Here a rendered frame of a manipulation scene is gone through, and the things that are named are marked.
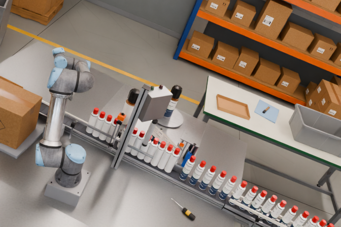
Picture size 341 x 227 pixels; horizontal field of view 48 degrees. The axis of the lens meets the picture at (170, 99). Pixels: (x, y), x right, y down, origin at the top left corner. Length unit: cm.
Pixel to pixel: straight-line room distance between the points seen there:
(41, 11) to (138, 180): 369
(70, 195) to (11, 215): 31
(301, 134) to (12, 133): 263
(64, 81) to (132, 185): 88
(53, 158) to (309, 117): 286
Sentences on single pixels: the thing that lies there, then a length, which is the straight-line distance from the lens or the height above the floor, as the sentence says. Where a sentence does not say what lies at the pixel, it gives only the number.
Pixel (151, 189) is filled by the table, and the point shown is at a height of 83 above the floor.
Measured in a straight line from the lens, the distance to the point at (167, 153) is 255.
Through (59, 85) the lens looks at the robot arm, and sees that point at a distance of 204.
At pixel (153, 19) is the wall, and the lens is 682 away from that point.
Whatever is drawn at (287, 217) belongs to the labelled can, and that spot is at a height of 100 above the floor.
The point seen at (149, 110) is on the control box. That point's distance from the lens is 224.
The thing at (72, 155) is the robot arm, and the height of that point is 116.
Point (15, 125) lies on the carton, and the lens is 241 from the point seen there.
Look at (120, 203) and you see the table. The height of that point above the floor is 83.
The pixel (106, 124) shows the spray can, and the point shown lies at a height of 103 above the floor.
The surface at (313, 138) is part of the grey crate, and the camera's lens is 396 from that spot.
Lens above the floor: 263
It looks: 31 degrees down
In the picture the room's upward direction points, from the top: 24 degrees clockwise
